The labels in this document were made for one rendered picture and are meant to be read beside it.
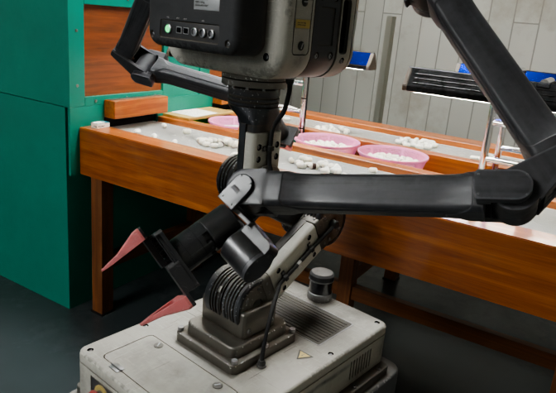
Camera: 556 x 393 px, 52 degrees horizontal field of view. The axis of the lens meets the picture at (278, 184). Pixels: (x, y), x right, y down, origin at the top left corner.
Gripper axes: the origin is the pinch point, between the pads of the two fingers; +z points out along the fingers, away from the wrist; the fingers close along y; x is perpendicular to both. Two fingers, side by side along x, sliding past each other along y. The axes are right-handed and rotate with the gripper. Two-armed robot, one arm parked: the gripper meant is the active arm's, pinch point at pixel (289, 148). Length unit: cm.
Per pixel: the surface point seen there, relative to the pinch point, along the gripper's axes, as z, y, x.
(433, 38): 132, 20, -154
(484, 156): 24, -53, -23
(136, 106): 7, 78, -7
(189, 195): 1.8, 29.0, 24.2
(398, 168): 25.4, -27.3, -13.1
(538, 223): 13, -75, 0
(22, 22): -32, 110, -12
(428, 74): -4.0, -35.7, -32.1
